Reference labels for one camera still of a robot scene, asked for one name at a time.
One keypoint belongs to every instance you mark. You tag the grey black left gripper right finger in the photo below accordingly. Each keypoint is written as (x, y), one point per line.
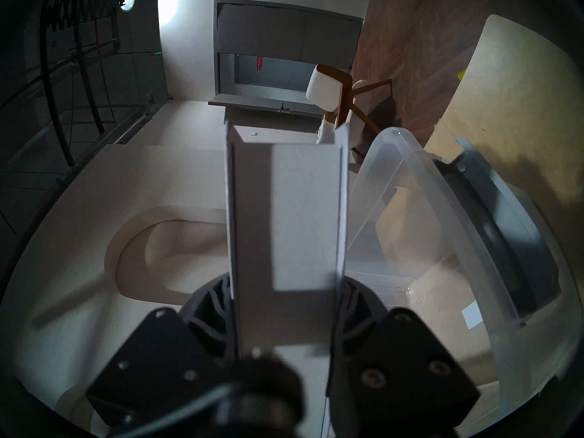
(401, 368)

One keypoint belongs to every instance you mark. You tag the grey black left gripper left finger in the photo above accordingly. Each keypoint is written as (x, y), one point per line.
(159, 364)

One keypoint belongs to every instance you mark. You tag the white slipcased book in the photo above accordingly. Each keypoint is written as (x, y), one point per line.
(292, 222)

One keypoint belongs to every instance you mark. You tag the clear plastic storage box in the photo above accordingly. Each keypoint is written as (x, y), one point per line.
(456, 241)

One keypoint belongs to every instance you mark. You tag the white label sticker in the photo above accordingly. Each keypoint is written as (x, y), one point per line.
(472, 315)

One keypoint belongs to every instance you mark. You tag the white wooden armchair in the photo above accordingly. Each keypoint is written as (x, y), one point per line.
(326, 90)

